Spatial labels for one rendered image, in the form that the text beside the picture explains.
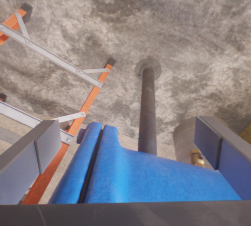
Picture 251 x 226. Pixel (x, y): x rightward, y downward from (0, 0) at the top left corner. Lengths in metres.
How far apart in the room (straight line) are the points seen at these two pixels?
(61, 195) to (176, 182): 0.15
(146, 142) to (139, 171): 0.31
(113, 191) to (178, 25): 0.79
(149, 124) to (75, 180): 0.45
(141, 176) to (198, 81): 0.84
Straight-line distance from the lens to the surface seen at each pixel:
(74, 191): 0.19
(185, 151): 1.10
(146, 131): 0.60
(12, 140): 1.19
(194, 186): 0.29
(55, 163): 0.62
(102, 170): 0.22
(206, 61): 0.99
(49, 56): 0.82
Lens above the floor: 0.85
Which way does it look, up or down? 51 degrees down
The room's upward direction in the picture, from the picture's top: 170 degrees counter-clockwise
